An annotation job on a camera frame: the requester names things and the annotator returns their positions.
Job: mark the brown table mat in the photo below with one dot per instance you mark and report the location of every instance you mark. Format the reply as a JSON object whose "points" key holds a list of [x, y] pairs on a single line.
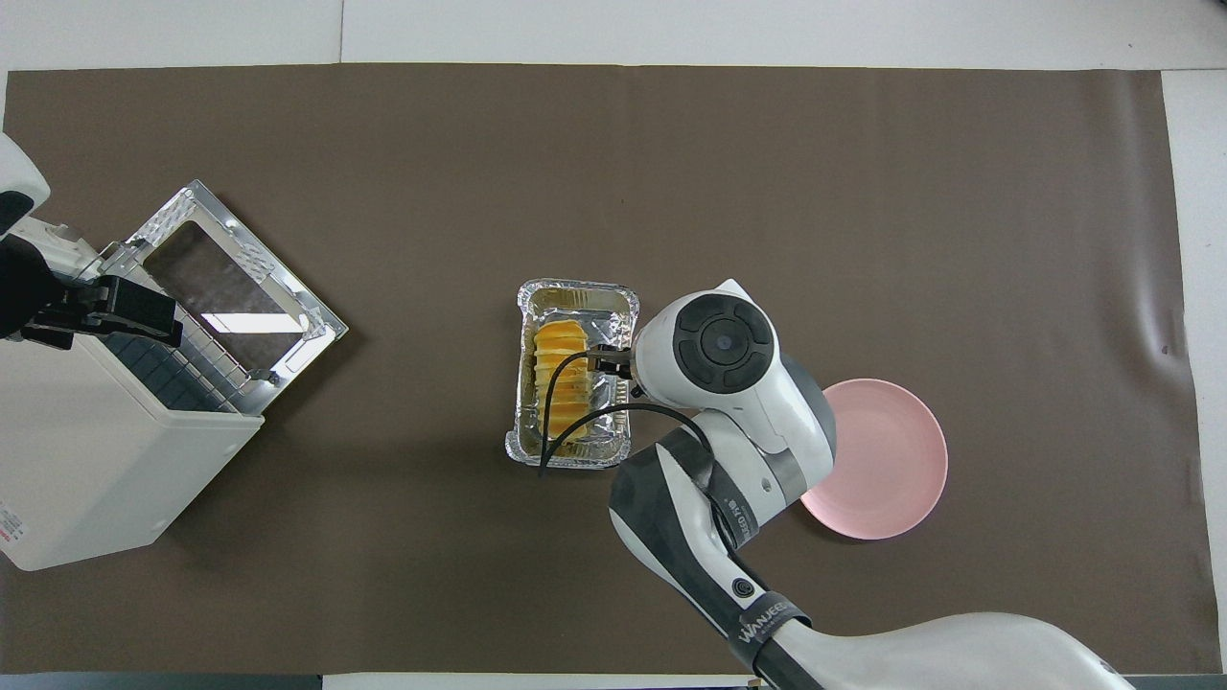
{"points": [[671, 163]]}

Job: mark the cream toaster oven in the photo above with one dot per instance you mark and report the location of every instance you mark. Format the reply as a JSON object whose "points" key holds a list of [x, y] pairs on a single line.
{"points": [[86, 450]]}

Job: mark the glass oven door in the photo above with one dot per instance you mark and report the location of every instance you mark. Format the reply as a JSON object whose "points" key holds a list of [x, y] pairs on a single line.
{"points": [[230, 278]]}

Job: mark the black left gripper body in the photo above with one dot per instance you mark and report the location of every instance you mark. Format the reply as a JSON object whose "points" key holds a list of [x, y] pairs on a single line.
{"points": [[34, 297]]}

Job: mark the golden bread loaf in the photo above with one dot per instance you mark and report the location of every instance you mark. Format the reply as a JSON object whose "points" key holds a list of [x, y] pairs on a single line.
{"points": [[561, 340]]}

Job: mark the aluminium foil tray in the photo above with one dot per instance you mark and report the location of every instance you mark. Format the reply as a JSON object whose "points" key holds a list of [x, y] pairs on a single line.
{"points": [[604, 307]]}

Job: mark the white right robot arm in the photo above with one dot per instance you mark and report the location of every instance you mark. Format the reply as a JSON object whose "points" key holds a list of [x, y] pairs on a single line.
{"points": [[729, 383]]}

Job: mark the pink round plate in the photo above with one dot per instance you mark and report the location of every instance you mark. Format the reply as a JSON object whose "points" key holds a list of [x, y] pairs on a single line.
{"points": [[891, 460]]}

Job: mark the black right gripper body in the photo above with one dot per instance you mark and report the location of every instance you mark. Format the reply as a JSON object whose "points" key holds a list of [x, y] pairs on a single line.
{"points": [[613, 360]]}

